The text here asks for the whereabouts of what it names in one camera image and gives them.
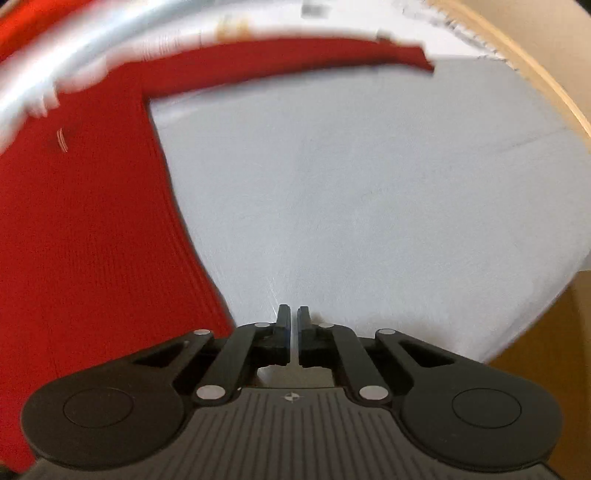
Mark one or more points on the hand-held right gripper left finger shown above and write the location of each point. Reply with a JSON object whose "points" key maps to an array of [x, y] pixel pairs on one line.
{"points": [[284, 328]]}

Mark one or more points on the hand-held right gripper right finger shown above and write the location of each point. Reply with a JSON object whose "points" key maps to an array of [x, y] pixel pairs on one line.
{"points": [[303, 328]]}

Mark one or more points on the red knit sweater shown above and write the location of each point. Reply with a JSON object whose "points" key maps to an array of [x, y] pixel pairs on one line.
{"points": [[92, 221]]}

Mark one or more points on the grey printed bed sheet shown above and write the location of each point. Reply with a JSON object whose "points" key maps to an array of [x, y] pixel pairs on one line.
{"points": [[369, 207]]}

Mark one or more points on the wooden bed frame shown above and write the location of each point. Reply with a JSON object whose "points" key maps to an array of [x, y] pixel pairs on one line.
{"points": [[535, 60]]}

